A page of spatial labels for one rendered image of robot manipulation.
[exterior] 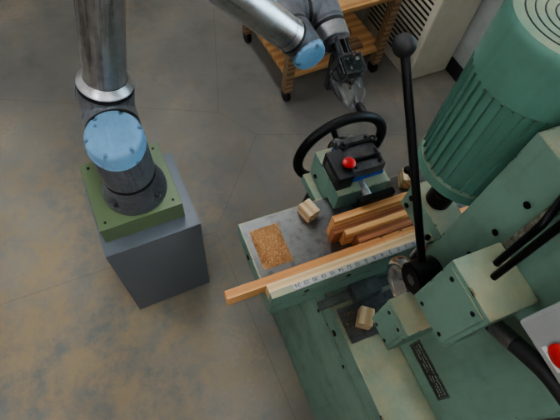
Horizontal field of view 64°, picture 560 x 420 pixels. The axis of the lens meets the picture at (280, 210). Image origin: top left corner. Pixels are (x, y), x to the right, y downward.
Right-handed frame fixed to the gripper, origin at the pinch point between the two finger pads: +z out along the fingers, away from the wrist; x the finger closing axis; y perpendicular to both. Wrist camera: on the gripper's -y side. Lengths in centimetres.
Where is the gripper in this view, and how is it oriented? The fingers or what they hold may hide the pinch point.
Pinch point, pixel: (355, 111)
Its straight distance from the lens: 130.7
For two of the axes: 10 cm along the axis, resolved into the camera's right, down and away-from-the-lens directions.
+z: 3.1, 9.5, -0.9
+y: 2.3, -1.6, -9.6
